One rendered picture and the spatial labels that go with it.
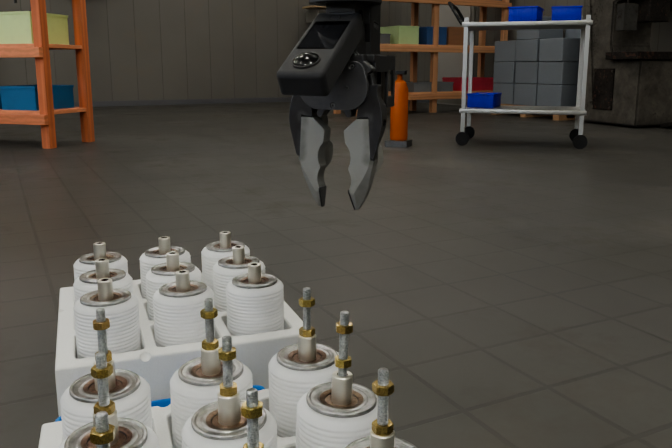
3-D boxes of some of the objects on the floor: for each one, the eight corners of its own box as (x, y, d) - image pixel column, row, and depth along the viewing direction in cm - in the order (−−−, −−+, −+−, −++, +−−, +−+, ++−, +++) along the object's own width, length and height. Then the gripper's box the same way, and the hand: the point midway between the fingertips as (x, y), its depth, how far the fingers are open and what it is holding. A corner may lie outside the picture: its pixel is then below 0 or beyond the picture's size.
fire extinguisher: (403, 143, 541) (405, 70, 531) (420, 146, 519) (422, 70, 509) (376, 145, 531) (377, 70, 520) (392, 148, 509) (393, 70, 498)
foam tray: (256, 345, 149) (254, 266, 146) (314, 433, 113) (313, 331, 110) (66, 373, 135) (59, 287, 132) (64, 483, 99) (54, 369, 96)
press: (719, 127, 685) (745, -116, 642) (649, 131, 639) (672, -130, 596) (622, 119, 791) (638, -90, 748) (555, 122, 745) (569, -100, 702)
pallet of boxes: (608, 118, 808) (616, 16, 786) (558, 120, 773) (565, 13, 750) (537, 112, 913) (542, 22, 891) (490, 114, 877) (494, 20, 855)
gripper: (415, -7, 68) (410, 201, 72) (316, -3, 72) (317, 193, 76) (386, -17, 60) (382, 217, 64) (277, -11, 65) (280, 207, 69)
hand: (336, 195), depth 67 cm, fingers open, 3 cm apart
